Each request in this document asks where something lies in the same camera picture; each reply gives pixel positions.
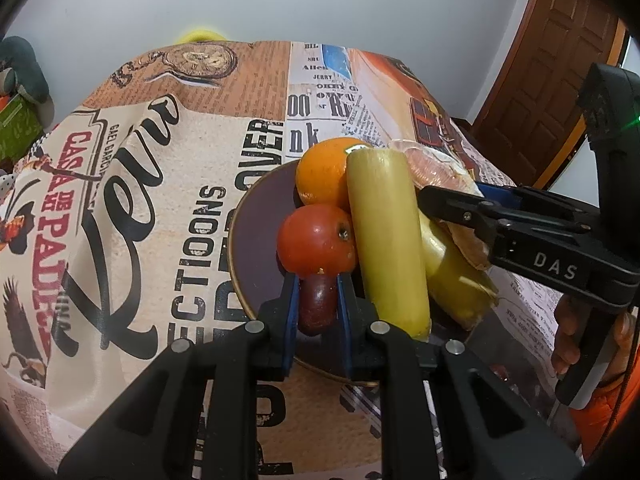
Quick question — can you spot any red tomato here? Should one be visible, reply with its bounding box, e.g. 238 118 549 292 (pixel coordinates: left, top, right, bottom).
276 204 358 278

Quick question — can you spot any yellow banana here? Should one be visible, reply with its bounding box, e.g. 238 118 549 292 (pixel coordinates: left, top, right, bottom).
346 147 432 341

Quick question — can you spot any person's right hand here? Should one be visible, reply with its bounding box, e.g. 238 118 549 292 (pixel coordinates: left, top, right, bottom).
551 296 583 377

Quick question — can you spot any large orange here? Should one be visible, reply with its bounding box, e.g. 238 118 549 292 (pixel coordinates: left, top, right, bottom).
295 137 373 213

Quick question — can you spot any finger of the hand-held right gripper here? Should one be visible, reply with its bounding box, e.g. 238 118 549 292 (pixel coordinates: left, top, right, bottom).
472 182 601 222
417 186 507 249

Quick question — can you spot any brown wooden door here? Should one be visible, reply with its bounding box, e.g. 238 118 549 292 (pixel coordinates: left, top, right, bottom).
472 0 627 191

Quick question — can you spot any person's right forearm orange sleeve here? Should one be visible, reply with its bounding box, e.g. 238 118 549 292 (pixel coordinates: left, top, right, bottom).
570 370 637 466

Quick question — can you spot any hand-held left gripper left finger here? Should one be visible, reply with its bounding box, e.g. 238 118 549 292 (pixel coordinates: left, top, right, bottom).
57 272 301 480

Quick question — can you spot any yellow-green sugarcane piece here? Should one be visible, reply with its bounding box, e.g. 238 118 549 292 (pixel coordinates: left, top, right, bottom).
417 210 500 331

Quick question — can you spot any dark purple plate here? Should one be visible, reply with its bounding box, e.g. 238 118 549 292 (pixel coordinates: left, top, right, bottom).
227 157 501 388

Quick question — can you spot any green patterned box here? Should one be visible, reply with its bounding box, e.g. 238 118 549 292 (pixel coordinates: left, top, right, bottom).
0 95 46 161

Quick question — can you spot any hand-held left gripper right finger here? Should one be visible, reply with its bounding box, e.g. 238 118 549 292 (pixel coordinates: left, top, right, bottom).
336 272 583 480

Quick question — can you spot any printed newspaper-style tablecloth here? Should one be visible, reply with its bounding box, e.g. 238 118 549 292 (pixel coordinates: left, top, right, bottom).
0 40 601 480

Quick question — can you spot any pomelo slice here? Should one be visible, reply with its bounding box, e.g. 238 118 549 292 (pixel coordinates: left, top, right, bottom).
387 139 493 271

